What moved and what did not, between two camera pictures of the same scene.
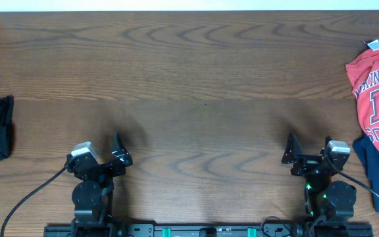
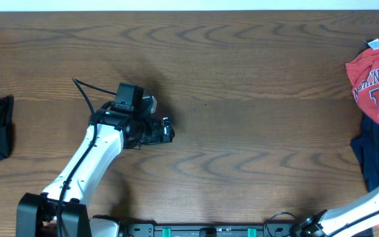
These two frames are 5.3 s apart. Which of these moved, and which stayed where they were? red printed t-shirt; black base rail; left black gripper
Moved: left black gripper; red printed t-shirt
Stayed: black base rail
